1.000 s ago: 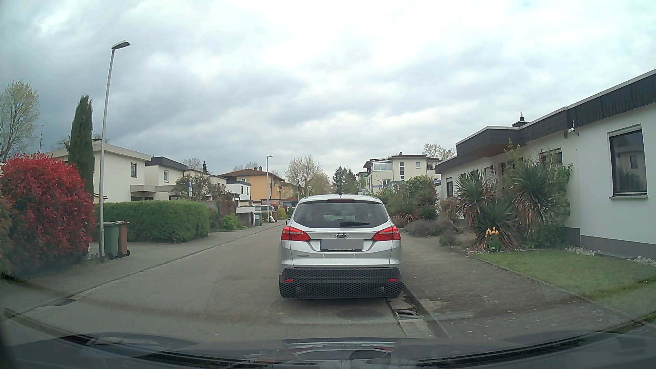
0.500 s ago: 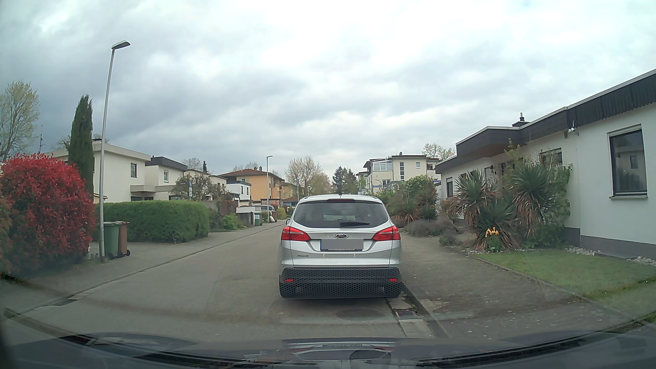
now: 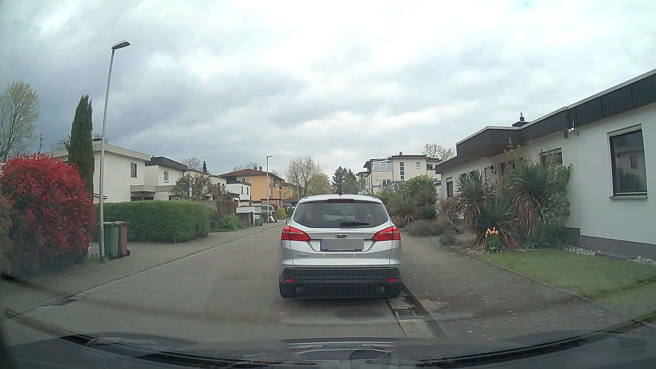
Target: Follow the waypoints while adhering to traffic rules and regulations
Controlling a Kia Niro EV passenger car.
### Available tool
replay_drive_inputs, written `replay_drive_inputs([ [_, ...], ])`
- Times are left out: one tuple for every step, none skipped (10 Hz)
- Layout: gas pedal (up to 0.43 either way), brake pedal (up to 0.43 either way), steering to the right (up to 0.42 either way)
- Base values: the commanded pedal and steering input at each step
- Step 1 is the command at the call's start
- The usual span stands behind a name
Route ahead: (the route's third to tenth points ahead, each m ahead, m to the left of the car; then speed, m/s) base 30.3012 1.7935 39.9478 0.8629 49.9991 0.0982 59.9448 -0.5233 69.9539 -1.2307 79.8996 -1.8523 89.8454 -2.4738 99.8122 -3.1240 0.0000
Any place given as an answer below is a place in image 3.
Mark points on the white bungalow with dark fascia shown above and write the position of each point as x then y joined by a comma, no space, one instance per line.
594,205

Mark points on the tall dark cypress tree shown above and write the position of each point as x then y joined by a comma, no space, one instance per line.
82,141

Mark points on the red leaved bush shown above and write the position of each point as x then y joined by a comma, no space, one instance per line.
46,210

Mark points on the trimmed green hedge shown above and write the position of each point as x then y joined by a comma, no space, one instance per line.
159,220

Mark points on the small white house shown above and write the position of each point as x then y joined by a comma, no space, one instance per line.
237,190

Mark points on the white flat roofed house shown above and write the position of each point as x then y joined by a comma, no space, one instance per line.
119,174

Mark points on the brick paved pavement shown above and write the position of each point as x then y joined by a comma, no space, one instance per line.
476,297

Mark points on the group of spiky palm plants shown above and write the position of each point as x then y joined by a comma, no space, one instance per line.
512,205

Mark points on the small garden tree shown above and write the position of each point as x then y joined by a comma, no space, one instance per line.
194,187

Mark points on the tall grey lamp post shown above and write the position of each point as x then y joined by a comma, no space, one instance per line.
104,153

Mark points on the dark conifer tree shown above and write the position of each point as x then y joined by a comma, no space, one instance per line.
344,180

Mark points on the grass lawn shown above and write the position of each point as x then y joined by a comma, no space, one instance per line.
589,276

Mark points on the bare leafed tree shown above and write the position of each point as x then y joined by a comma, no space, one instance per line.
15,120

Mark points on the distant lamp post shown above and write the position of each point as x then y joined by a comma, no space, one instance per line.
267,179

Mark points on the pale leafed tree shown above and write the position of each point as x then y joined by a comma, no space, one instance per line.
303,173

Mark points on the brown wheelie bin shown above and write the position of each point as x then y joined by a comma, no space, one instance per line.
123,238

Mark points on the white house with dark roof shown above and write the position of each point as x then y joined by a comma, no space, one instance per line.
163,177

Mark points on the cream multi storey building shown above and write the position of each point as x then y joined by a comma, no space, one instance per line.
397,170

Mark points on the silver estate car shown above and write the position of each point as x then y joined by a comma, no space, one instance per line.
340,246

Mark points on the white parked vehicle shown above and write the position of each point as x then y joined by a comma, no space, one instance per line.
264,211

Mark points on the grey paved pavement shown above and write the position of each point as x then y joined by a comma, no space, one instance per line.
138,259

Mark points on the grey asphalt road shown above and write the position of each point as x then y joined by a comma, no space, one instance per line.
215,287

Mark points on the green wheelie bin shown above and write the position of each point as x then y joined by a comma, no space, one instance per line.
110,240

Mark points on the green bushes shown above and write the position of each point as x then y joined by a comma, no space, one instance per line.
412,197

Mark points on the orange house with red roof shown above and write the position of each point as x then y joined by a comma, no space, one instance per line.
259,185

